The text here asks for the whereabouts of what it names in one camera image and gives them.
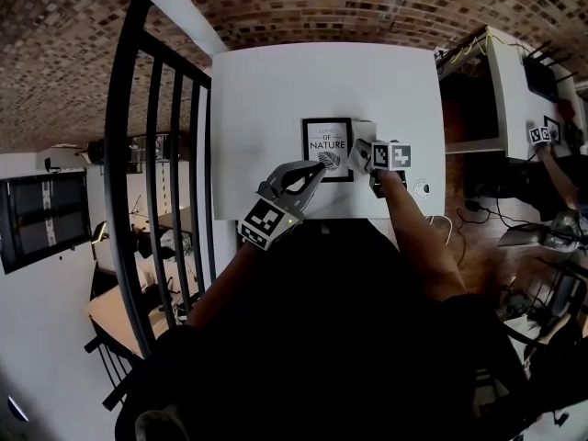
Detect black metal railing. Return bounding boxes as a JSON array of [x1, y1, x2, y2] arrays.
[[84, 0, 216, 412]]

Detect black router with antennas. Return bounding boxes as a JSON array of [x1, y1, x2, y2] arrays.
[[521, 40, 579, 104]]

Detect yellow cable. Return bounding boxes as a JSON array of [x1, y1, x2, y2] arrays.
[[451, 31, 504, 65]]

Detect white cable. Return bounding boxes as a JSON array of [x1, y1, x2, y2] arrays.
[[424, 214, 455, 248]]

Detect person's left forearm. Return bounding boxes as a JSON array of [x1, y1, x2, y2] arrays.
[[185, 240, 266, 331]]

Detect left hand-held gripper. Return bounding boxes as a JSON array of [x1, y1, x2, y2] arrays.
[[237, 158, 328, 253]]

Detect black chair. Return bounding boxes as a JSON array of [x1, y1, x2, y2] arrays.
[[498, 254, 588, 353]]

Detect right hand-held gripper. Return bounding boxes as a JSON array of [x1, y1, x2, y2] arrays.
[[346, 138, 413, 199]]

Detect black framed nature picture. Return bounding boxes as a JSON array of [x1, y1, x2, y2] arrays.
[[301, 117, 356, 184]]

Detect light wooden desk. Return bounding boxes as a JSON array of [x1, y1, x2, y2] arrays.
[[86, 287, 171, 358]]

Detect black framed window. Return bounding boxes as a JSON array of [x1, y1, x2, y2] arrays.
[[0, 169, 94, 276]]

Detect person's right forearm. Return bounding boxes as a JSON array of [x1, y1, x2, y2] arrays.
[[379, 170, 469, 303]]

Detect white side desk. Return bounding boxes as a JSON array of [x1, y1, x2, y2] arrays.
[[436, 24, 581, 161]]

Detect small black framed print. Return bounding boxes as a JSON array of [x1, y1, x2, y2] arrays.
[[543, 115, 563, 145]]

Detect black floor cables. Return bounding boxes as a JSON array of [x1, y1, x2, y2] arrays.
[[457, 198, 588, 247]]

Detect person's black clothing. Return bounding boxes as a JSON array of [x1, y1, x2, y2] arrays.
[[117, 218, 529, 441]]

